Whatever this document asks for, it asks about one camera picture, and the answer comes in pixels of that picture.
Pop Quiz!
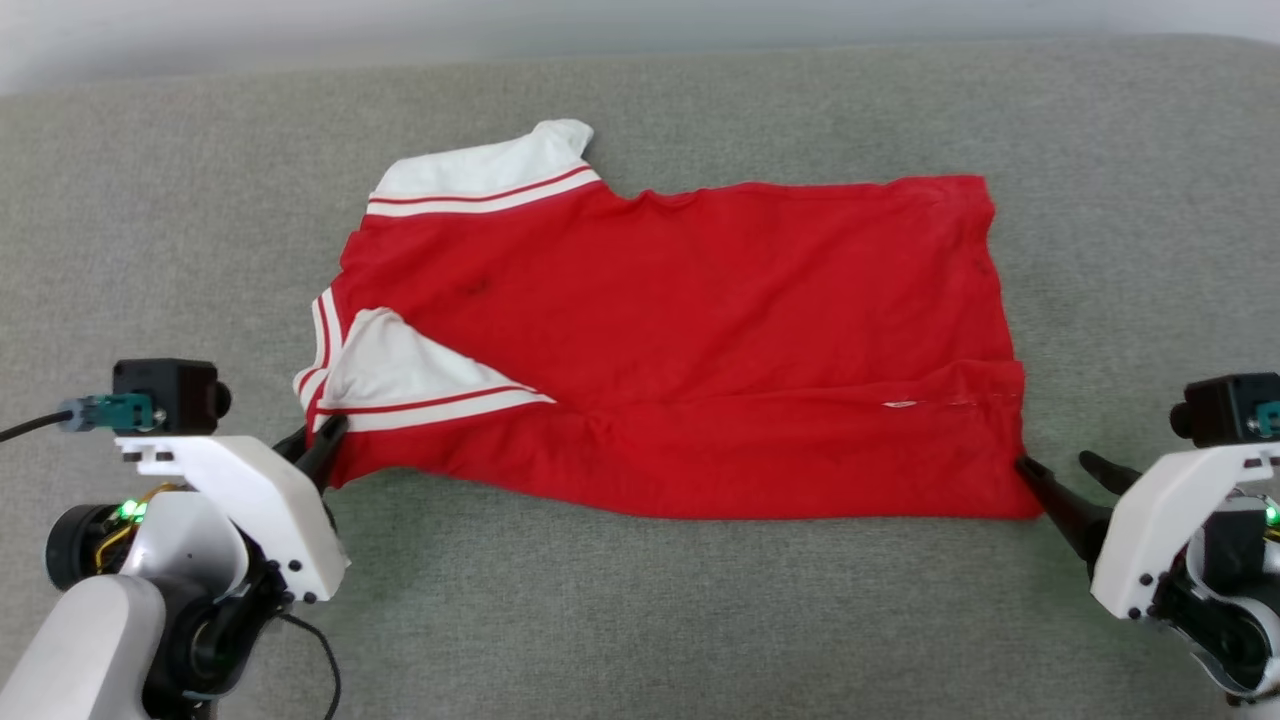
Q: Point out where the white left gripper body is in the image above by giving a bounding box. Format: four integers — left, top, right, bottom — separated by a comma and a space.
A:
115, 434, 352, 606

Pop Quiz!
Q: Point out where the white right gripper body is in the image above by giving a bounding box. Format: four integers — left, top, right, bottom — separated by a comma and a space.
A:
1090, 444, 1280, 622

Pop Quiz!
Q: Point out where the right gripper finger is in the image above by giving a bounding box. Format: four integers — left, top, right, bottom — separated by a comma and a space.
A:
1078, 450, 1144, 497
1015, 455, 1113, 577

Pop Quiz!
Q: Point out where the red garment with white stripes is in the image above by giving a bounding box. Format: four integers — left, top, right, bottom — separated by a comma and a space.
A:
293, 119, 1043, 521

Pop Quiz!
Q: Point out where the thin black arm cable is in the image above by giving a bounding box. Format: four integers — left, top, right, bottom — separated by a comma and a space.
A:
278, 612, 343, 720

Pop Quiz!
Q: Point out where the black cable with teal plug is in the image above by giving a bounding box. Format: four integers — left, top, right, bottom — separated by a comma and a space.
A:
0, 394, 163, 445

